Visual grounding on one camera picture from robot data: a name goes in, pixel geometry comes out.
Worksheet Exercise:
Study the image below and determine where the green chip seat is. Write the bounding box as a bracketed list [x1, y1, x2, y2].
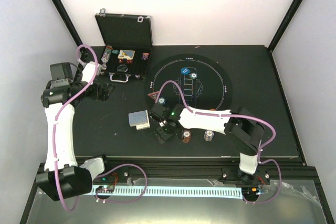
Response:
[158, 98, 166, 105]
[190, 73, 197, 79]

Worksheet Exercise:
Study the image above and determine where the orange poker chip stack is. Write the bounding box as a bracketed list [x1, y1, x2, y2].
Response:
[182, 130, 192, 143]

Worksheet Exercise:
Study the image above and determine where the blue white poker chip stack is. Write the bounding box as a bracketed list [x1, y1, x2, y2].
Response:
[204, 130, 214, 142]

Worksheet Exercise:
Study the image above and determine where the green chip top seat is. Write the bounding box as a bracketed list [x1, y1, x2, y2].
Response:
[190, 73, 197, 79]

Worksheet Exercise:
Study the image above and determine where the blue round button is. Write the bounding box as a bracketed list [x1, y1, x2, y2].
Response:
[181, 67, 190, 75]

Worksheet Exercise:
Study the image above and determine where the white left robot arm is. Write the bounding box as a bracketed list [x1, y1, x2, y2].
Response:
[35, 62, 114, 201]

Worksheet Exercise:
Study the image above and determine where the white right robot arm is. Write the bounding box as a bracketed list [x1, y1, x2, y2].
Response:
[149, 103, 265, 184]

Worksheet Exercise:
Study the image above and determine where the white card box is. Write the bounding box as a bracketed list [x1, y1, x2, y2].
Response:
[135, 122, 150, 130]

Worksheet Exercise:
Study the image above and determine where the red triangle marker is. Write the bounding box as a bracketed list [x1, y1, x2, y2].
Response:
[148, 91, 159, 101]

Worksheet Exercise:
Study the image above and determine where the blue playing card deck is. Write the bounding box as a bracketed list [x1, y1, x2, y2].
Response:
[128, 110, 149, 127]

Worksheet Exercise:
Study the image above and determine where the card pack in case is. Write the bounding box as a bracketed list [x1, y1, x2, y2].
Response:
[118, 50, 135, 60]

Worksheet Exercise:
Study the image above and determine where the chip row in case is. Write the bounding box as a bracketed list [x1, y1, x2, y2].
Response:
[101, 46, 113, 68]

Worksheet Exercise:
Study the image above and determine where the black poker chip case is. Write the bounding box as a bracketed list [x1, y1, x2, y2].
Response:
[95, 8, 153, 83]

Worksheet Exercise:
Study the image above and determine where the purple chip in case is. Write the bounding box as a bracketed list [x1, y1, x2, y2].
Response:
[142, 53, 150, 60]

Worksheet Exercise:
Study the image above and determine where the round black poker mat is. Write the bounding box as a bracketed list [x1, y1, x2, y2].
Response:
[144, 54, 233, 111]

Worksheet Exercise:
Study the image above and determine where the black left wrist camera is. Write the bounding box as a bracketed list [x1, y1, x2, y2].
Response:
[50, 62, 73, 88]

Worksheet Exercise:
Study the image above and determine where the white slotted cable duct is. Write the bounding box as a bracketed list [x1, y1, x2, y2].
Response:
[88, 185, 243, 199]

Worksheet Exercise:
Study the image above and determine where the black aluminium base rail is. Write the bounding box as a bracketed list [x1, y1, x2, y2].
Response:
[103, 157, 320, 187]

